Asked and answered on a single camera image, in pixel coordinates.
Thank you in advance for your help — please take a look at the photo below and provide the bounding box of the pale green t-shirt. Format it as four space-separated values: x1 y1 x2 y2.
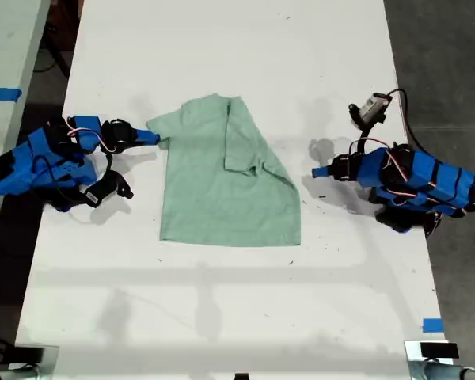
145 93 302 248

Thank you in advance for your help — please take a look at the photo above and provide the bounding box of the long blue tape strip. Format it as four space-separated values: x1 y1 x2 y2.
0 87 23 103

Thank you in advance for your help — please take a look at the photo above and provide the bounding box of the white side table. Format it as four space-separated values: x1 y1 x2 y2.
0 0 52 254

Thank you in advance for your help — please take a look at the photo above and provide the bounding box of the short blue tape strip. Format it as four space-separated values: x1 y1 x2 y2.
422 317 445 334

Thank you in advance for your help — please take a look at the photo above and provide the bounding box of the small black box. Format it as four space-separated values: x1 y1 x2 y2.
12 346 45 363
419 343 459 359

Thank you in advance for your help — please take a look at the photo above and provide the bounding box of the black camera stalk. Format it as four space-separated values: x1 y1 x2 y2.
355 121 376 154

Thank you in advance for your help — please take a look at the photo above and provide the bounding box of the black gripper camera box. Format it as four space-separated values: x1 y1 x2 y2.
348 91 393 130
80 169 135 209

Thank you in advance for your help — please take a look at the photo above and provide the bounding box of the black camera cable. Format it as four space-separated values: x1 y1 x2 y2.
386 88 421 152

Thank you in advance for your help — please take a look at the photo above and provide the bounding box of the black floor cable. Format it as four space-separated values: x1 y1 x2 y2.
34 21 71 79

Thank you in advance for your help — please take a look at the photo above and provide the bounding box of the metal table bracket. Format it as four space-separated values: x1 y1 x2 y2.
6 344 61 380
404 340 461 380

